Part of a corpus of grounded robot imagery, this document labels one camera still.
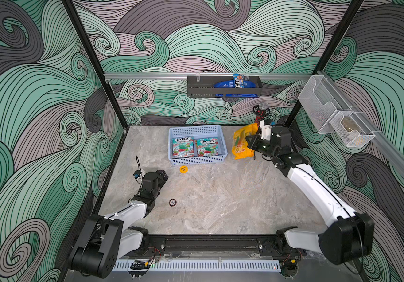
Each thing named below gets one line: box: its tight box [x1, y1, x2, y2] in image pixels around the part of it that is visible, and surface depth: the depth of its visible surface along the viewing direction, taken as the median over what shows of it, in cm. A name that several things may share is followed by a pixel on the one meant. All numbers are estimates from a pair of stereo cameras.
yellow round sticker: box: [179, 165, 189, 174], surface depth 100 cm
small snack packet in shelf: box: [232, 73, 245, 89], surface depth 92 cm
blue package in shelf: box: [213, 79, 260, 98], surface depth 94 cm
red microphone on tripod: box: [252, 101, 271, 127], surface depth 98 cm
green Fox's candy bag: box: [171, 136, 195, 159], surface depth 106 cm
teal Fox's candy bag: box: [196, 136, 220, 157], surface depth 106 cm
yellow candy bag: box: [231, 122, 259, 160], surface depth 83 cm
